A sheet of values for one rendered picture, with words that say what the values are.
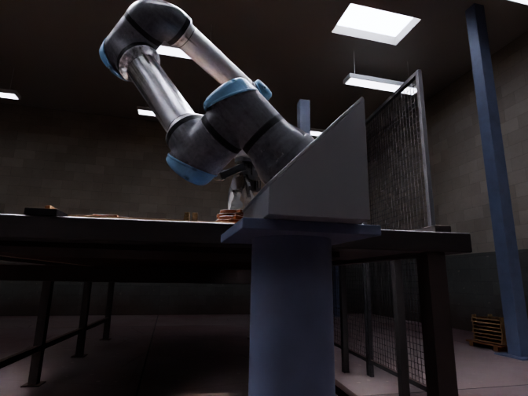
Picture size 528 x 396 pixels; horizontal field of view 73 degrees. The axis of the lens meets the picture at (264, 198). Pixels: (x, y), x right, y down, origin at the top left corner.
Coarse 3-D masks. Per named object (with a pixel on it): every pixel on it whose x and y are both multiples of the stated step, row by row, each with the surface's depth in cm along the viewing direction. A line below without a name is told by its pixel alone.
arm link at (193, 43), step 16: (144, 0) 94; (160, 0) 96; (144, 16) 93; (160, 16) 94; (176, 16) 96; (160, 32) 96; (176, 32) 98; (192, 32) 101; (192, 48) 102; (208, 48) 104; (208, 64) 107; (224, 64) 108; (224, 80) 111; (256, 80) 119
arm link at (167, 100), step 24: (120, 24) 95; (120, 48) 94; (144, 48) 94; (120, 72) 97; (144, 72) 91; (144, 96) 92; (168, 96) 88; (168, 120) 86; (192, 120) 83; (168, 144) 85; (192, 144) 80; (216, 144) 78; (192, 168) 80; (216, 168) 82
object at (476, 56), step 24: (480, 24) 471; (480, 48) 462; (480, 72) 459; (480, 96) 456; (480, 120) 454; (504, 168) 430; (504, 192) 422; (504, 216) 414; (504, 240) 408; (504, 264) 406; (504, 288) 404; (504, 312) 402
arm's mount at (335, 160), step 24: (336, 120) 66; (360, 120) 67; (312, 144) 64; (336, 144) 65; (360, 144) 66; (288, 168) 62; (312, 168) 63; (336, 168) 64; (360, 168) 65; (264, 192) 63; (288, 192) 61; (312, 192) 62; (336, 192) 63; (360, 192) 64; (264, 216) 62; (288, 216) 61; (312, 216) 61; (336, 216) 62; (360, 216) 63
